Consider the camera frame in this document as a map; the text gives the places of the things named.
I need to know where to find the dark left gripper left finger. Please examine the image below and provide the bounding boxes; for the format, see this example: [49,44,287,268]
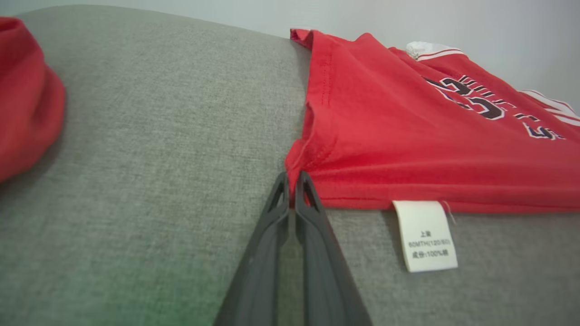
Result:
[213,171,290,326]

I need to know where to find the red shorts with white stripe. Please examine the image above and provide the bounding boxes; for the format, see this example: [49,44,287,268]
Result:
[0,17,67,182]

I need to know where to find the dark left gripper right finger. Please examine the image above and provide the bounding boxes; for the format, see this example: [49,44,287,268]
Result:
[295,170,373,326]

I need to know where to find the red basketball jersey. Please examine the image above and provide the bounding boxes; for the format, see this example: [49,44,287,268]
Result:
[285,28,580,273]

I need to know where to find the grey fabric sofa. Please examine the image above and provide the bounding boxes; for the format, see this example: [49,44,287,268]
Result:
[0,5,580,326]

